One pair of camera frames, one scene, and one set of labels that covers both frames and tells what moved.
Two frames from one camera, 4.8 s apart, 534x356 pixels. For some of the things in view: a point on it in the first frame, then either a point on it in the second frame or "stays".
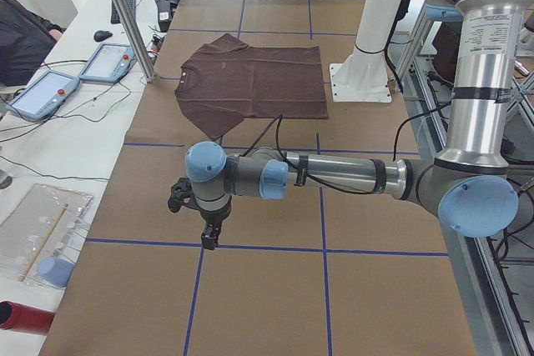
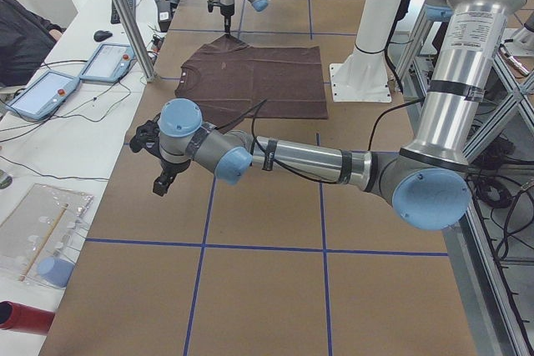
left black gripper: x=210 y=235 to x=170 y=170
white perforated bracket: x=365 y=75 stays
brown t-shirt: x=228 y=81 stays
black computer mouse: x=102 y=35 stays
